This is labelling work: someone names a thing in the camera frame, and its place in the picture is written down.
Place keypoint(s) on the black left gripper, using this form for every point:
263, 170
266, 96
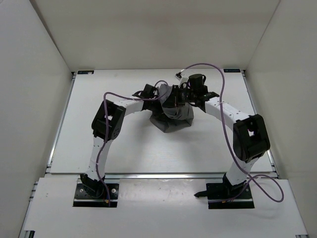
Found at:
157, 101

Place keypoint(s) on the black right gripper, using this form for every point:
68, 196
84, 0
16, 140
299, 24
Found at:
174, 100

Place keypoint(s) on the grey pleated skirt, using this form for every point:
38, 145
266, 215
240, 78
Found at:
174, 119

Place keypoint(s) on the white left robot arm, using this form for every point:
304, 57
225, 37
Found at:
106, 127

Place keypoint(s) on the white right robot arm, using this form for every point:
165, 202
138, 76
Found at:
250, 139

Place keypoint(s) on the right blue corner label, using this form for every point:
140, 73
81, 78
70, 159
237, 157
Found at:
231, 70

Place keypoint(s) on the blue corner label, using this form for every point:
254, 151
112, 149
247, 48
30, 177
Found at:
85, 72
231, 70

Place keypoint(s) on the left blue corner label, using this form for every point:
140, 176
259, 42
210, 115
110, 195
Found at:
85, 72

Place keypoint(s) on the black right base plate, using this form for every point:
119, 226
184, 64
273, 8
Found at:
221, 196

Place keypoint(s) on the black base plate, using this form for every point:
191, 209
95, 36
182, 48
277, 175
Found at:
221, 196
83, 199

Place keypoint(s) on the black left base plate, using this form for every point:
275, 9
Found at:
83, 199

